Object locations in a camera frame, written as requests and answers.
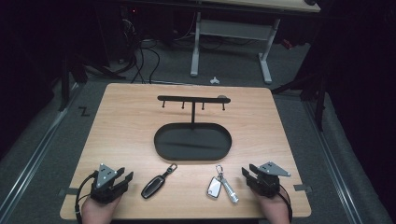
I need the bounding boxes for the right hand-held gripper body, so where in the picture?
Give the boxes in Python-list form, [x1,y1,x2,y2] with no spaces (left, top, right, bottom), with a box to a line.
[247,161,292,199]

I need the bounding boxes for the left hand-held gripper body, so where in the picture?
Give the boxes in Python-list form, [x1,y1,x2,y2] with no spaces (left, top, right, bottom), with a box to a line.
[90,162,130,205]

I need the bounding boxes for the black car key fob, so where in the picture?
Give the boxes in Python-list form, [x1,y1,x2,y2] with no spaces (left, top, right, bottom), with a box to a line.
[140,162,178,200]

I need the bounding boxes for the silver keychain with flashlight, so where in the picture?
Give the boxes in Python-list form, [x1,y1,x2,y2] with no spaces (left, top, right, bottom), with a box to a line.
[205,163,240,205]

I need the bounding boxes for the black key rack with tray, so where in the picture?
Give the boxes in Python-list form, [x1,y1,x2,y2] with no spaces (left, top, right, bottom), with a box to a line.
[153,94,233,162]

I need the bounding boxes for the person's left hand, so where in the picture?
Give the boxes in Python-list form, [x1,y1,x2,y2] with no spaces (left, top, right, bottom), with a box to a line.
[80,195,122,224]

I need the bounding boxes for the person's right hand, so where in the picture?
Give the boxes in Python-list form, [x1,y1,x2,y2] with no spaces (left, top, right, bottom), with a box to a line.
[252,189,290,224]

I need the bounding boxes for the black zigzag floor tape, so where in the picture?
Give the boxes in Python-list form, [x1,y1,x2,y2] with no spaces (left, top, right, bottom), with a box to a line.
[78,105,92,118]

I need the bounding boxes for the black metal stand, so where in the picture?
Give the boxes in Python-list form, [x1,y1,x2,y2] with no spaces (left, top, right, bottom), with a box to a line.
[56,50,128,113]
[270,69,329,133]

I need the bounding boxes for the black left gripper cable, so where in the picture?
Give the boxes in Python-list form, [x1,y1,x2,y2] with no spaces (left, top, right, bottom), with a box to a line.
[75,172,98,224]

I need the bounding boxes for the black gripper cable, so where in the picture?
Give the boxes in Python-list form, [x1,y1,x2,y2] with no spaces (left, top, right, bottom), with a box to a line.
[75,172,98,224]
[277,183,294,224]

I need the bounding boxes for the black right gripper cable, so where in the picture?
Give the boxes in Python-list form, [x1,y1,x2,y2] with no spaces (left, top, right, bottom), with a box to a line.
[277,183,294,224]

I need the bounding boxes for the metal floor rail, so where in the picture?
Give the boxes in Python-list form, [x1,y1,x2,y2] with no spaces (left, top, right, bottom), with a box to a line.
[0,83,80,217]
[302,99,364,224]

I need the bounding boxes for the black floor cables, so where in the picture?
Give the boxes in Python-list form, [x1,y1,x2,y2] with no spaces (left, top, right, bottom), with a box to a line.
[120,17,162,85]

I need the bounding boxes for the white metal frame desk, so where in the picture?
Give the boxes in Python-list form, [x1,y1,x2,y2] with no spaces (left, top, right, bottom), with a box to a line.
[189,0,321,85]

